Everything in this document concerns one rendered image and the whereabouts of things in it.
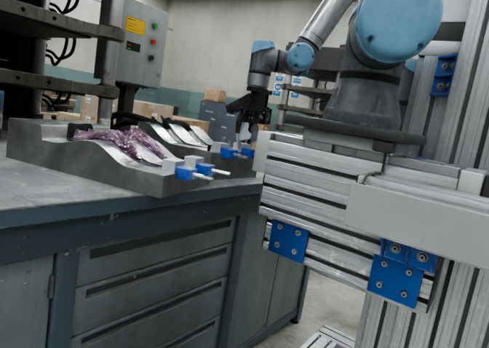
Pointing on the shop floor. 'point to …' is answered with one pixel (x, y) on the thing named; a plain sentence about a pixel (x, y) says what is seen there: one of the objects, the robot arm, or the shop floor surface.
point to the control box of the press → (135, 51)
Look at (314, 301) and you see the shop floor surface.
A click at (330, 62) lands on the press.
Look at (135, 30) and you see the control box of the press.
